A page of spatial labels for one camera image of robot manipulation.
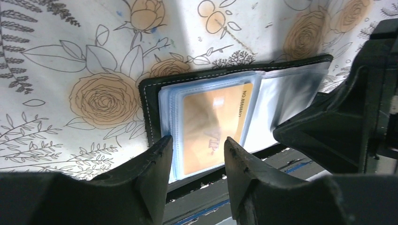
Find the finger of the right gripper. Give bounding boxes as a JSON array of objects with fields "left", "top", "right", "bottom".
[{"left": 273, "top": 19, "right": 398, "bottom": 173}]

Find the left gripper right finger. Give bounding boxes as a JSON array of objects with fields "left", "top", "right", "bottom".
[{"left": 224, "top": 137, "right": 398, "bottom": 225}]

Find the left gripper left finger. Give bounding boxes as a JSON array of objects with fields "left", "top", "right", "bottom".
[{"left": 0, "top": 135, "right": 173, "bottom": 225}]

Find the orange credit card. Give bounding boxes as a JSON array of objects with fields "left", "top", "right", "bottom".
[{"left": 182, "top": 82, "right": 253, "bottom": 175}]

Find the black leather card holder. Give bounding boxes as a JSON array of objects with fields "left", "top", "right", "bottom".
[{"left": 138, "top": 54, "right": 333, "bottom": 184}]

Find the floral pattern table mat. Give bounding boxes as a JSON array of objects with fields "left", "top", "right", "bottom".
[{"left": 0, "top": 0, "right": 398, "bottom": 180}]

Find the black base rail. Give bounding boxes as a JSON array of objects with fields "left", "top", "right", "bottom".
[{"left": 162, "top": 143, "right": 329, "bottom": 225}]

